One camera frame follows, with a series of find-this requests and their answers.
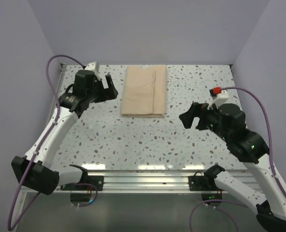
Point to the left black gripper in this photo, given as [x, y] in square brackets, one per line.
[107, 94]

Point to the beige cloth wrap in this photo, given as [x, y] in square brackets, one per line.
[145, 92]

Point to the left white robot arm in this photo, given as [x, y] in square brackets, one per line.
[33, 170]

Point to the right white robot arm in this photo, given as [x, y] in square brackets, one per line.
[268, 205]

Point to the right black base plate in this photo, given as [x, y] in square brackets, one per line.
[200, 182]

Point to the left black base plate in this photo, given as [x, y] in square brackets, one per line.
[91, 182]

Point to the aluminium front rail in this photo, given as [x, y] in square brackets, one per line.
[115, 181]

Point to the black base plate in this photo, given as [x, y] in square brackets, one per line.
[91, 182]
[200, 182]

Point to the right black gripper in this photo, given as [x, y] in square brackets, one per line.
[196, 108]

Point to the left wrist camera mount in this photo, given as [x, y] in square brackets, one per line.
[94, 67]

